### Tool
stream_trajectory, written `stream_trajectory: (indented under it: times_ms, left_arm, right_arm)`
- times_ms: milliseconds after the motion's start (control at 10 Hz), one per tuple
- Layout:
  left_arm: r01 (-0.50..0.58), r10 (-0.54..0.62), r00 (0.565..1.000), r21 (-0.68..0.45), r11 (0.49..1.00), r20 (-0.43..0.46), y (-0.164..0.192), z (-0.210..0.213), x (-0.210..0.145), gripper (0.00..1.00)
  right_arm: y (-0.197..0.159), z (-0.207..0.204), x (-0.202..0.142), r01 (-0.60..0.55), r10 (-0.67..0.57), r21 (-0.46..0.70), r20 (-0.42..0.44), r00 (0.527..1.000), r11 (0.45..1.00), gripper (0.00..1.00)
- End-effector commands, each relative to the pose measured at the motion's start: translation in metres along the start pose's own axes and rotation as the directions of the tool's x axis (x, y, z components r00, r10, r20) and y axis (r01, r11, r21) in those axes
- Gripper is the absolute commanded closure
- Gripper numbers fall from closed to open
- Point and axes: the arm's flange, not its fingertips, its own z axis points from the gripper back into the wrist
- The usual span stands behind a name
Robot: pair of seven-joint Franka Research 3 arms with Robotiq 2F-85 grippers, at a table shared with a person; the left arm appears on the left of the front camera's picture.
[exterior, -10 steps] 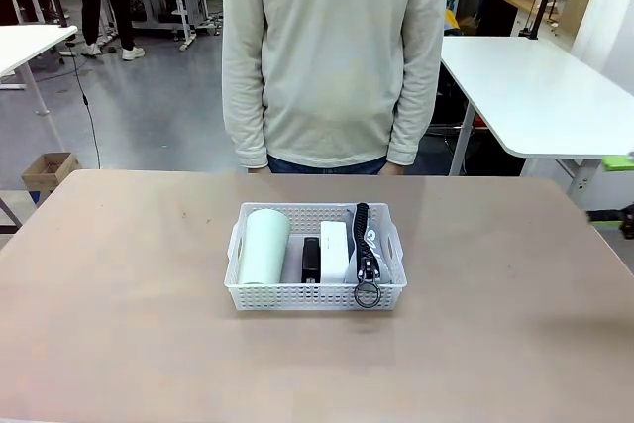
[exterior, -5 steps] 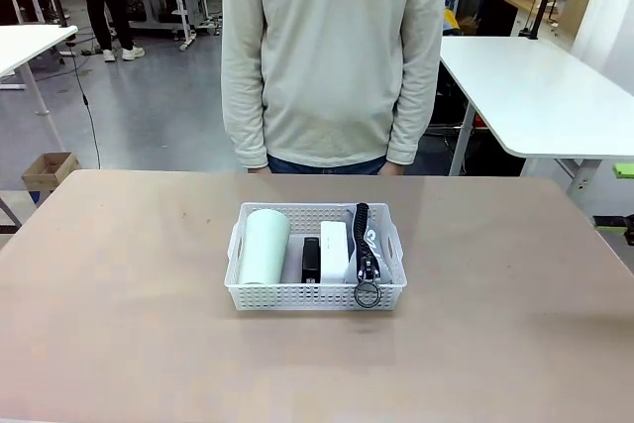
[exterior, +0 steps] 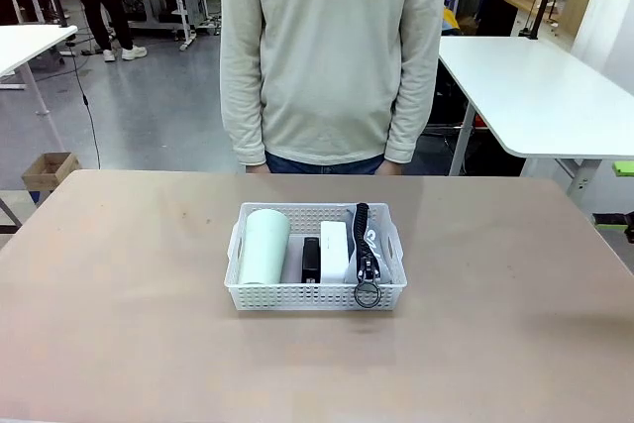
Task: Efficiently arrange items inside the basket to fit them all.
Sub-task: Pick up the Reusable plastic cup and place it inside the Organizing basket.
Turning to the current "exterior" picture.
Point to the large white side table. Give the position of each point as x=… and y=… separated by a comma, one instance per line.
x=535, y=91

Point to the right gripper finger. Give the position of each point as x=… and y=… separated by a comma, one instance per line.
x=624, y=168
x=619, y=222

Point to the black stapler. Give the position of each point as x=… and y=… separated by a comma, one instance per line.
x=310, y=259

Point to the pale green plastic cup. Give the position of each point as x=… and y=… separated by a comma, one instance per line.
x=262, y=249

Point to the grey campus pencil pouch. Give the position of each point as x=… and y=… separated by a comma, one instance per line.
x=369, y=240

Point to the white perforated plastic basket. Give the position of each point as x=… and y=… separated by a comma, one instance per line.
x=257, y=296

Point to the person's right hand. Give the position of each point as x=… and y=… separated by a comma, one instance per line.
x=257, y=170

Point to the white table with slanted leg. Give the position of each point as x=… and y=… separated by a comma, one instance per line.
x=25, y=44

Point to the person's left forearm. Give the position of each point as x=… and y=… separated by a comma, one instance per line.
x=410, y=116

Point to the small cardboard box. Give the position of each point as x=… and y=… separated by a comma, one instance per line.
x=47, y=173

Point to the white digital alarm clock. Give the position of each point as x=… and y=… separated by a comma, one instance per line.
x=334, y=254

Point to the yellow and blue bag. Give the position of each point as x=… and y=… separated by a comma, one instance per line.
x=448, y=19

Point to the person's right forearm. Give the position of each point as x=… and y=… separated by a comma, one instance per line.
x=243, y=121

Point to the person in beige sweater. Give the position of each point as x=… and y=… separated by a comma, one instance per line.
x=327, y=46

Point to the person's left hand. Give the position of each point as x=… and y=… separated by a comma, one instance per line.
x=390, y=168

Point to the wooden workbench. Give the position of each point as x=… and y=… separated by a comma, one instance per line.
x=525, y=2

